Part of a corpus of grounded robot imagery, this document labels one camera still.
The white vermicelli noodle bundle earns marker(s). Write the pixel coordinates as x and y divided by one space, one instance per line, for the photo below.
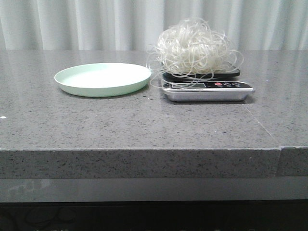
193 51

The light green round plate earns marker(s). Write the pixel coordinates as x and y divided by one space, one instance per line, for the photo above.
103 79

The black silver kitchen scale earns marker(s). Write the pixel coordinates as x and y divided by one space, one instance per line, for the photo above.
220 86

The white pleated curtain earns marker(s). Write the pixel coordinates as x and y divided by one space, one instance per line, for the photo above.
136 24

